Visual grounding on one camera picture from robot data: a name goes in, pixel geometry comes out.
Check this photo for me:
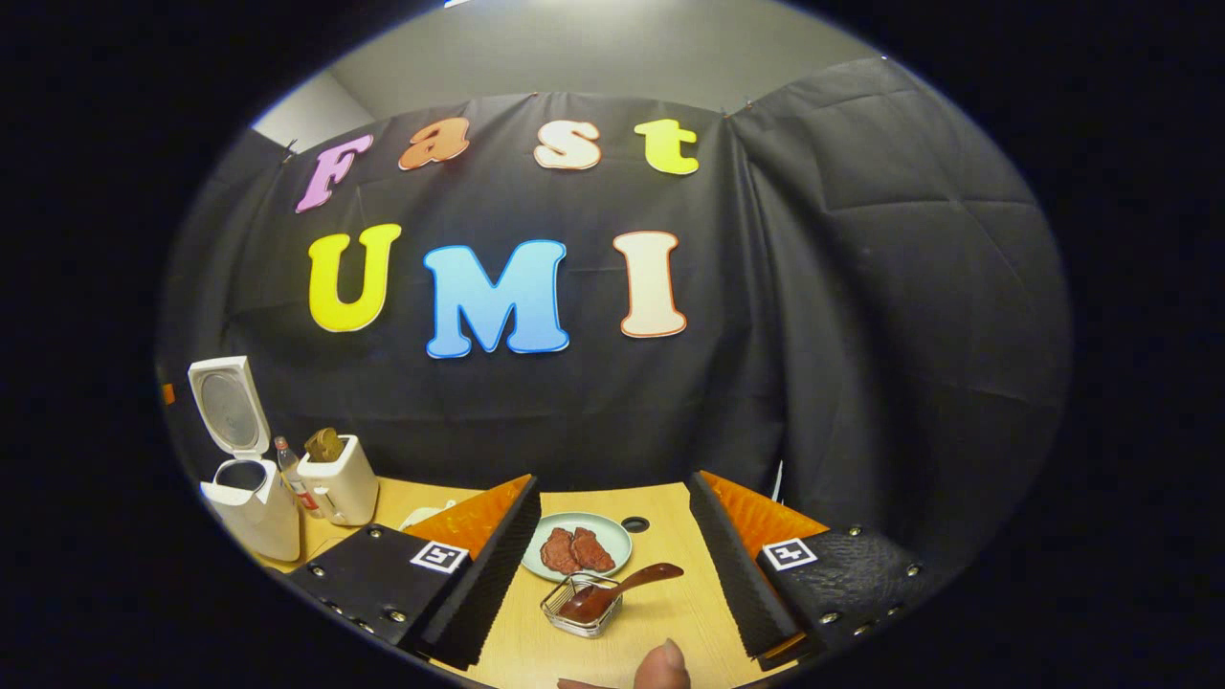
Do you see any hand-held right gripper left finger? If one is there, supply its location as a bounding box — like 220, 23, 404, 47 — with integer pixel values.
287, 474, 542, 671

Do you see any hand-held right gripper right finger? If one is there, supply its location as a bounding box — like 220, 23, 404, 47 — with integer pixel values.
687, 469, 929, 671

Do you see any brown wooden spoon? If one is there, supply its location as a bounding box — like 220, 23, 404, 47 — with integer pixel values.
559, 563, 685, 623

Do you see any metal wire chopstick holder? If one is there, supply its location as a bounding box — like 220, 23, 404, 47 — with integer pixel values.
541, 572, 624, 638

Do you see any white rice cooker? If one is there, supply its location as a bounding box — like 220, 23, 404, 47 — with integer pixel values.
188, 356, 302, 563

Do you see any brown meat piece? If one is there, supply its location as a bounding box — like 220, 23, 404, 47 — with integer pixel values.
540, 527, 577, 575
571, 526, 616, 573

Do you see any white divided grain dish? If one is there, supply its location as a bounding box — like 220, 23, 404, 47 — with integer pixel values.
400, 500, 458, 532

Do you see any light green plate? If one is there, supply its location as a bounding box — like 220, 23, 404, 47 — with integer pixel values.
522, 512, 634, 583

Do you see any clear bottle with red label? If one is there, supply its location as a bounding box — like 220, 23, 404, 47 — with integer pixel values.
274, 436, 324, 520

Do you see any white toaster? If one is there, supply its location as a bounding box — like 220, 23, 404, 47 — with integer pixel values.
297, 435, 380, 526

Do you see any black backdrop cloth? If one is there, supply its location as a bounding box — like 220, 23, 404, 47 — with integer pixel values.
158, 57, 1073, 575

